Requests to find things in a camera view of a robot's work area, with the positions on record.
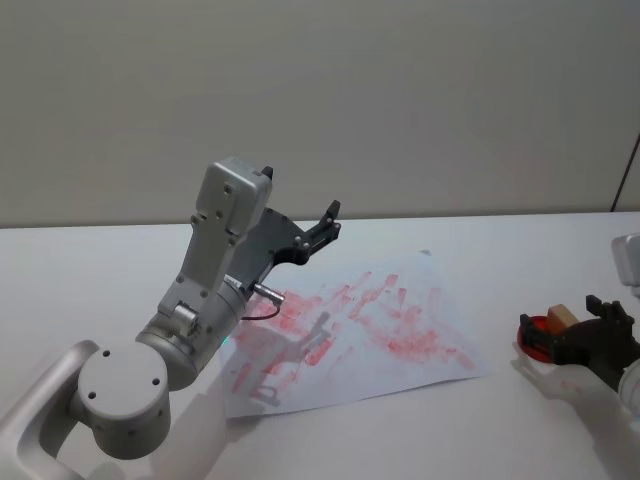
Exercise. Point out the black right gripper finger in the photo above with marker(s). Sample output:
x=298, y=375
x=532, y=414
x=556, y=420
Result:
x=602, y=306
x=528, y=334

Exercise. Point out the white paper with red marks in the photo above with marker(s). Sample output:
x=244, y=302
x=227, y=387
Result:
x=400, y=325

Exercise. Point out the round red ink pad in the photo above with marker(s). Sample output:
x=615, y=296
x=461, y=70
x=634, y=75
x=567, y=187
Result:
x=540, y=325

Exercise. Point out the wooden stamp block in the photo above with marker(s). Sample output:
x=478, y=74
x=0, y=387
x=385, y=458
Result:
x=561, y=317

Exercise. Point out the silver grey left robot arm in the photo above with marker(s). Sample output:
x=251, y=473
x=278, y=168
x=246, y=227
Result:
x=125, y=385

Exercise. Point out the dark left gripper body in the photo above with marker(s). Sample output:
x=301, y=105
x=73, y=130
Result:
x=272, y=240

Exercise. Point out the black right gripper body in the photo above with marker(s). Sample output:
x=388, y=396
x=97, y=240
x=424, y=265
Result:
x=600, y=345

